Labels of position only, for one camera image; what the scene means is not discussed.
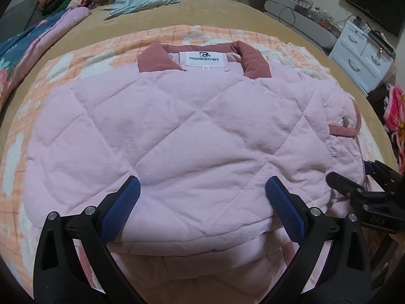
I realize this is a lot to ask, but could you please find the blue floral quilt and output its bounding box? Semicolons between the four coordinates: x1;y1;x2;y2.
0;6;92;108

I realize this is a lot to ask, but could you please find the pink printed towel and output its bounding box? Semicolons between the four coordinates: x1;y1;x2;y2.
383;85;405;165

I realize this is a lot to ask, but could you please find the black television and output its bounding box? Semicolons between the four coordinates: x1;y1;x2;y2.
339;0;405;39

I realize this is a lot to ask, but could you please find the dark cloth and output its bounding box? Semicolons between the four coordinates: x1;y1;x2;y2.
367;84;393;115

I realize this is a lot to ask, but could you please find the bed with brown sheet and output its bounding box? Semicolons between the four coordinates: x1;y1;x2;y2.
0;0;402;178

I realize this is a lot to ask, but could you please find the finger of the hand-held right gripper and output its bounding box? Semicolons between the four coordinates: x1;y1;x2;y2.
364;161;405;191
327;172;368;201

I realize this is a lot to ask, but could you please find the grey wall desk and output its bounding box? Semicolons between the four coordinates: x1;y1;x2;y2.
245;0;338;49

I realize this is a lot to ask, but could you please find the orange checked blanket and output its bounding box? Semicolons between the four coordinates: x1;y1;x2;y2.
0;24;390;273

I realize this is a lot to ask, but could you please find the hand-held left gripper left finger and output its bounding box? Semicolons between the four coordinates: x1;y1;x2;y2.
33;176;140;304

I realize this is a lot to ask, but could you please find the white drawer cabinet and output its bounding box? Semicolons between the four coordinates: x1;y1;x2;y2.
328;17;396;96

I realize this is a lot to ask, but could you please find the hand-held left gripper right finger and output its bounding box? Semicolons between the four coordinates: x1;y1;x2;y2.
266;178;372;304

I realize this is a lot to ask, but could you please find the grey pillow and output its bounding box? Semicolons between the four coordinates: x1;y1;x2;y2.
6;0;48;35

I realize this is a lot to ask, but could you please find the light blue cloth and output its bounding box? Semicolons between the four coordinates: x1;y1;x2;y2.
104;0;180;21

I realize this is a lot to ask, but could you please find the pink quilted jacket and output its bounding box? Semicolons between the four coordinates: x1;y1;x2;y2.
26;41;375;304

